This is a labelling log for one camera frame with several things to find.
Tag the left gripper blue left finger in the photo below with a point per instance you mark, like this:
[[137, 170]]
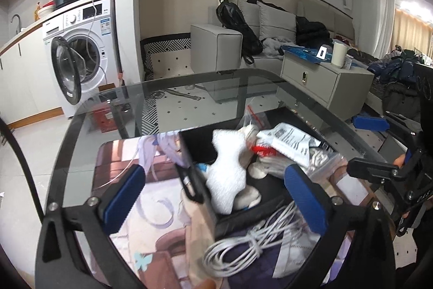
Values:
[[119, 198]]

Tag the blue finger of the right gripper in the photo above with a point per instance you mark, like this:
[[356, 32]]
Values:
[[370, 123], [376, 172]]

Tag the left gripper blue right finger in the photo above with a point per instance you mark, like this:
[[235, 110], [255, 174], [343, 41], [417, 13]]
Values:
[[309, 197]]

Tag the white foam piece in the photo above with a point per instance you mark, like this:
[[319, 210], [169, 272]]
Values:
[[229, 146]]

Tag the red white snack packet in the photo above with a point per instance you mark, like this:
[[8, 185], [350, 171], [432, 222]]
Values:
[[264, 150]]

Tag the white plush toy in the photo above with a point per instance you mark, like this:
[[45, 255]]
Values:
[[243, 197]]

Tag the person right hand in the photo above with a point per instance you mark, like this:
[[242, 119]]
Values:
[[399, 162]]

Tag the person left hand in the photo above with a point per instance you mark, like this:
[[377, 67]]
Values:
[[206, 284]]

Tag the beige drawer cabinet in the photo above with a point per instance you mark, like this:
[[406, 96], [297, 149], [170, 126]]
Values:
[[341, 91]]

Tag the anime print desk mat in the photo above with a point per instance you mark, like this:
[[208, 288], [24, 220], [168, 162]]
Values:
[[165, 234]]

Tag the cream paper cup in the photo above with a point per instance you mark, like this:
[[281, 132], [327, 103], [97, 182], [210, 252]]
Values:
[[339, 52]]

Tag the blue plastic bag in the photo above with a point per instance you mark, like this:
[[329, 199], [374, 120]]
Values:
[[307, 54]]

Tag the grey sofa pillow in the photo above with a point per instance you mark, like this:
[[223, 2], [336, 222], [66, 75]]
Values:
[[276, 23]]

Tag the white washing machine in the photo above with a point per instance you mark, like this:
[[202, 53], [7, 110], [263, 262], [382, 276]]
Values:
[[82, 51]]

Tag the black backpack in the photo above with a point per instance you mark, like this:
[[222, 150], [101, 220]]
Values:
[[231, 17]]

